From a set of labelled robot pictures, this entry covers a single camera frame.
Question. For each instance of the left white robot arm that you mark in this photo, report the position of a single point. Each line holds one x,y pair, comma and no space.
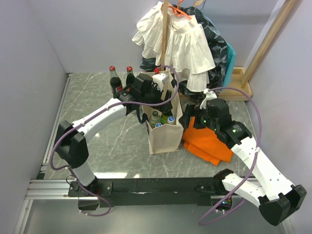
73,138

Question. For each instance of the white pleated garment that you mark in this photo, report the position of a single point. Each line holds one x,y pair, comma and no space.
187,49

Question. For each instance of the coca-cola glass bottle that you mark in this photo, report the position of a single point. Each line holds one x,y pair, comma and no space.
130,76
115,81

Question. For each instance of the orange clothes hanger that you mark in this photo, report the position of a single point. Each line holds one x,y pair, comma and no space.
177,11

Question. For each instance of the right blue-cap plastic bottle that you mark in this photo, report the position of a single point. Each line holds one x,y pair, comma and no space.
170,120

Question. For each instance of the front clear chang bottle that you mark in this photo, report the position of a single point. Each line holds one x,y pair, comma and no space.
154,119

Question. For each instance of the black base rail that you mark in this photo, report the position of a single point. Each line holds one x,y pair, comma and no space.
202,191

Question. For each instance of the dark shark print garment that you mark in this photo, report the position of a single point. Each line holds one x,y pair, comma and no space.
217,45

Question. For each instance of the teal blue garment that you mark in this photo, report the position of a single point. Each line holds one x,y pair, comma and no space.
231,57

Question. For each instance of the dark green glass bottle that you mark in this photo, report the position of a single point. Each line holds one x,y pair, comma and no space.
164,116

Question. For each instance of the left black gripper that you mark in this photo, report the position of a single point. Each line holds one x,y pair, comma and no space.
167,95

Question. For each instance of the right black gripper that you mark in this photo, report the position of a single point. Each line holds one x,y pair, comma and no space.
191,110

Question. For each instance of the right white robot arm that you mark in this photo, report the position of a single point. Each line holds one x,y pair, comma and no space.
276,197

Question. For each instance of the beige canvas tote bag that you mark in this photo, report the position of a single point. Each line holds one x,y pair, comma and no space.
167,137

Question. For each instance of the wooden clothes rack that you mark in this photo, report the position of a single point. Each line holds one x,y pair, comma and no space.
239,87

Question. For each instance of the wooden clothes hanger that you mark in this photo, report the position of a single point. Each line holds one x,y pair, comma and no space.
198,3

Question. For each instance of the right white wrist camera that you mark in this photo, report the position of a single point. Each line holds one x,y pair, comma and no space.
209,95

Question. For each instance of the folded orange cloth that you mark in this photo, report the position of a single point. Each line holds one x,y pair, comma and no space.
204,144

